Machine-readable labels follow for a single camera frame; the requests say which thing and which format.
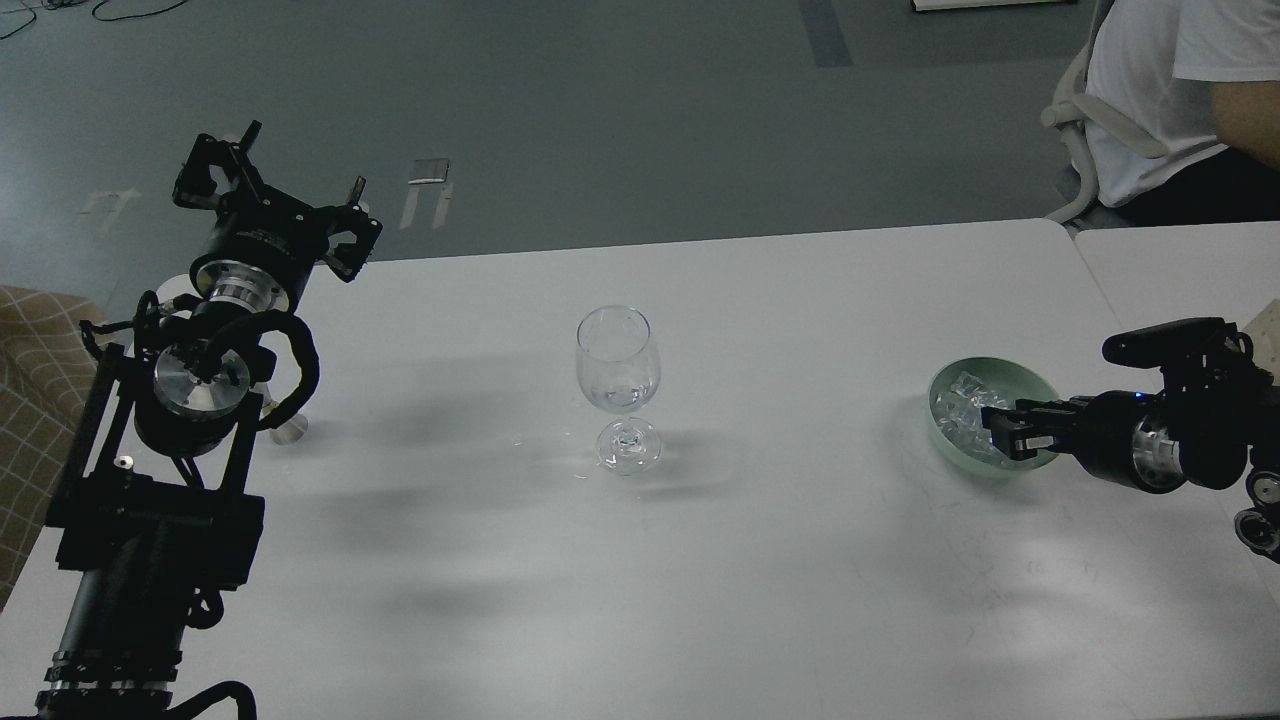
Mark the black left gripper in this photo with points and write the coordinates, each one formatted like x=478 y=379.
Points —
x=260 y=255

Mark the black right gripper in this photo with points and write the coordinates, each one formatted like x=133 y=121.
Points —
x=1118 y=436

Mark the clear ice cubes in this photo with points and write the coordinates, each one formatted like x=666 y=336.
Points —
x=956 y=410

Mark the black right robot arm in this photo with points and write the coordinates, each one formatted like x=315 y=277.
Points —
x=1214 y=423

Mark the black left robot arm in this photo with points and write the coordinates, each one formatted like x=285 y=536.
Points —
x=152 y=503

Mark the clear wine glass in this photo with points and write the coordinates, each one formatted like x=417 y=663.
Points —
x=618 y=370

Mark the green bowl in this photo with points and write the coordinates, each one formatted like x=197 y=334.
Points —
x=1013 y=381

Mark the beige checkered sofa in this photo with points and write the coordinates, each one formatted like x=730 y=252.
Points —
x=46 y=375

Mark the beige perforated block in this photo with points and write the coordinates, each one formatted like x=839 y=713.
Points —
x=1264 y=333

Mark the white office chair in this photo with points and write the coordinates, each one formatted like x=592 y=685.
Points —
x=1077 y=183

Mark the person in white shirt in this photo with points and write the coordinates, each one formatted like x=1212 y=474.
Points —
x=1201 y=78

